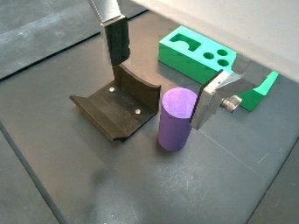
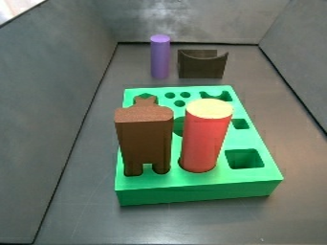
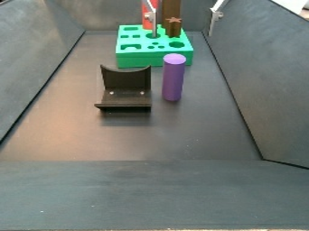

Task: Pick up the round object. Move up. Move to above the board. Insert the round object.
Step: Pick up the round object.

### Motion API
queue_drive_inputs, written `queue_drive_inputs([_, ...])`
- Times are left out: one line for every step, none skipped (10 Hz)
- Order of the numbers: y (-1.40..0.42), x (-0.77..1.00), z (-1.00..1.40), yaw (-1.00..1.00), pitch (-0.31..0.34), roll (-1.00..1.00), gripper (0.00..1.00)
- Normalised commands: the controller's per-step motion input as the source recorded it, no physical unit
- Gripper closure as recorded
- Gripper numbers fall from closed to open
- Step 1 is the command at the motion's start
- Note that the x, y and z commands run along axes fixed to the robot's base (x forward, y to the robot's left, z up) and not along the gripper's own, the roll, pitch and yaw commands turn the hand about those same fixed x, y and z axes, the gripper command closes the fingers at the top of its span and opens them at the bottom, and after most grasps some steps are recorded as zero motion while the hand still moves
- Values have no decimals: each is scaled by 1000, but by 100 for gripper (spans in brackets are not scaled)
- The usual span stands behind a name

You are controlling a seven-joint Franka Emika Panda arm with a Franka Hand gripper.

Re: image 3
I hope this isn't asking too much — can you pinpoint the black curved cradle stand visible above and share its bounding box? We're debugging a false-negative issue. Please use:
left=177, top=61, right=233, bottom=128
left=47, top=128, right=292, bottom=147
left=94, top=65, right=152, bottom=110

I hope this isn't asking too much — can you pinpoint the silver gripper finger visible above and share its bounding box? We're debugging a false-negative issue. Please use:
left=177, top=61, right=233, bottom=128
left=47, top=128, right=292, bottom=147
left=140, top=0, right=159, bottom=39
left=207, top=0, right=229, bottom=36

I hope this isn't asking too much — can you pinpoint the brown star-shaped peg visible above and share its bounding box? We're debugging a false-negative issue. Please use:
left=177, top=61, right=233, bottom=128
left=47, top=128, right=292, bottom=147
left=162, top=0, right=182, bottom=38

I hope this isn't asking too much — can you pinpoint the purple cylinder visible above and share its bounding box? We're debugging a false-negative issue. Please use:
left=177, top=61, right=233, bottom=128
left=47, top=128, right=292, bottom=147
left=162, top=53, right=186, bottom=101

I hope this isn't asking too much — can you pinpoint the red block behind board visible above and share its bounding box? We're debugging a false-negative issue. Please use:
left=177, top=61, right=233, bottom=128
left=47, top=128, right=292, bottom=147
left=142, top=0, right=164, bottom=31

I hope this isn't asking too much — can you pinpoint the green shape sorter board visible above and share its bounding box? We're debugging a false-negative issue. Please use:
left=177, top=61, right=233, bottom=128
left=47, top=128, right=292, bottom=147
left=116, top=24, right=193, bottom=68

